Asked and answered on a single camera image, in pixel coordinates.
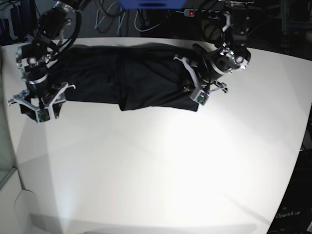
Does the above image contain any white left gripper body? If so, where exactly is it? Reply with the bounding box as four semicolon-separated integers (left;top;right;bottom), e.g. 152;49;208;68
173;55;228;105

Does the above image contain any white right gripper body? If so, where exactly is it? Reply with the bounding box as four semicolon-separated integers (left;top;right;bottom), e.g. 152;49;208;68
8;82;76;123

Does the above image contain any dark grey long-sleeve T-shirt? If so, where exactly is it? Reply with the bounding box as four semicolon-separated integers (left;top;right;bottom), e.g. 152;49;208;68
48;44;200;112

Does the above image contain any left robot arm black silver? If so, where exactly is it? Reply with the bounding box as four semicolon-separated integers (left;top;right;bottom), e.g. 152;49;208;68
174;0;254;105

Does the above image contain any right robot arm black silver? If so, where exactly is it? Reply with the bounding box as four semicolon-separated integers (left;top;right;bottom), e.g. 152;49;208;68
8;0;89;123

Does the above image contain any blue box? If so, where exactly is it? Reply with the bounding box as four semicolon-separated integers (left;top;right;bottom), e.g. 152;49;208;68
118;0;186;9

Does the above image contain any black OpenArm case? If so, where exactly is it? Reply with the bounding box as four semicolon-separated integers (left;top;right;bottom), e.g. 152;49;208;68
268;149;312;234

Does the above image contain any white power strip red switch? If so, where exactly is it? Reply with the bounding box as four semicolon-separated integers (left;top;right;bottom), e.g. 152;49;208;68
181;8;220;20

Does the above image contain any white cable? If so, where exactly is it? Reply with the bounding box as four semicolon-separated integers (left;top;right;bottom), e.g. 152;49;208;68
94;0;127;35

